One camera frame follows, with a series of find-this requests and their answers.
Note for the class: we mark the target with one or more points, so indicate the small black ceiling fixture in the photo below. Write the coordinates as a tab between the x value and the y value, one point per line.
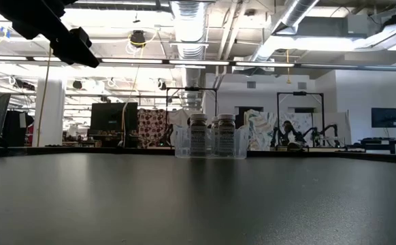
77	84
162	85

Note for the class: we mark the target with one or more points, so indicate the white pillar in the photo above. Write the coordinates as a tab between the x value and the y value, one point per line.
51	112

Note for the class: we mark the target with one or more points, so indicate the silver ventilation duct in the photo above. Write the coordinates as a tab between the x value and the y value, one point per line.
189	27
296	13

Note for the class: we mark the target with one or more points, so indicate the black frame stand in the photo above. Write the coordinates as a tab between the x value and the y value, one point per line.
300	93

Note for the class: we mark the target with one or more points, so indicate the white-lid bagel seasoning jar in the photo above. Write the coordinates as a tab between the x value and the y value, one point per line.
226	136
198	136

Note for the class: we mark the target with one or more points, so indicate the long ceiling light bar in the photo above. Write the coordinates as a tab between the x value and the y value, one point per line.
133	61

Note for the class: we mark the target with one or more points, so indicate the black computer monitor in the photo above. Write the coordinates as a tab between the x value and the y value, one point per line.
109	115

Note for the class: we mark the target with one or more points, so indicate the dark wall screen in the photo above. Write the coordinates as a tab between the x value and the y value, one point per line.
385	117

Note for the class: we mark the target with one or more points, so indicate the black bench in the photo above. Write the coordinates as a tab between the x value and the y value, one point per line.
383	141

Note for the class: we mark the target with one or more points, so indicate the black background robot arm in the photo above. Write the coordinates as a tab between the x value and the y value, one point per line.
167	134
288	131
330	129

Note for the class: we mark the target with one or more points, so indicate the black dome ceiling camera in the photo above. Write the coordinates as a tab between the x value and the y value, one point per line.
137	38

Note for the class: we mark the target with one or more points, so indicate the pale colourful cloth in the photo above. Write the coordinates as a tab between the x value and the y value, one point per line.
261	129

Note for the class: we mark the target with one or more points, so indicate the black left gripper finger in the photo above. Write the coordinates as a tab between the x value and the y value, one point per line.
81	37
72	52

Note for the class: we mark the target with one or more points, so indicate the red patterned cloth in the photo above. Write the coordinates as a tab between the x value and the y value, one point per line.
148	126

